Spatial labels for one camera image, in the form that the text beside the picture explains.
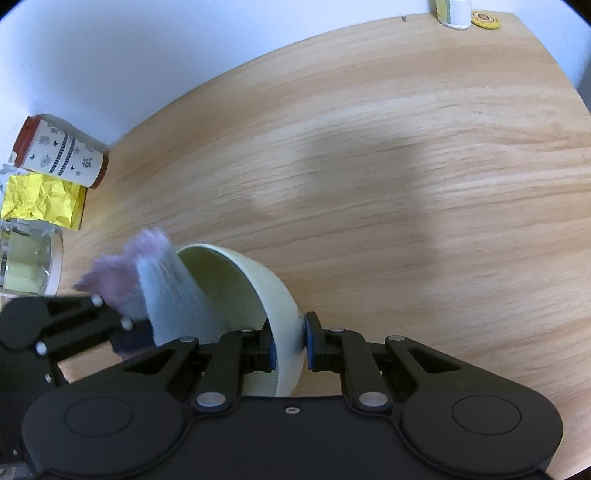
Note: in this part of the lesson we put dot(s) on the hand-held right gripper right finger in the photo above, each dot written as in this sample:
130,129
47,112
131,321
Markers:
308,354

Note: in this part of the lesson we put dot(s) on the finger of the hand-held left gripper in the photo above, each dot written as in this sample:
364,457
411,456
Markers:
69,318

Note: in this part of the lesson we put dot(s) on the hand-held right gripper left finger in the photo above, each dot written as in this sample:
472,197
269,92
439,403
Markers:
272,355

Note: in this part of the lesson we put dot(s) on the cream bowl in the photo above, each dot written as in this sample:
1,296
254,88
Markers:
277,300

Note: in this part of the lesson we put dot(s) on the purple and white cleaning cloth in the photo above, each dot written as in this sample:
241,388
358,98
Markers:
171,295

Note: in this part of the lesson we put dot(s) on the clear glass jar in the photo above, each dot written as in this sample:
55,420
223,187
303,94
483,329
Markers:
27,258

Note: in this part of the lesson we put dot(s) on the crumpled yellow packet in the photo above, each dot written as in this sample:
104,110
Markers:
39,198

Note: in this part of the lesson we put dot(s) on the floral paper cup brown lid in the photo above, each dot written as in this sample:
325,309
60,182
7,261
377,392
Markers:
60,154

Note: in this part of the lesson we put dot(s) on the white and yellow bottle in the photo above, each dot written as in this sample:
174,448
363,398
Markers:
453,13

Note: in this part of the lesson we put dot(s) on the yellow round cap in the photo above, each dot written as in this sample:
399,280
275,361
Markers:
485,20

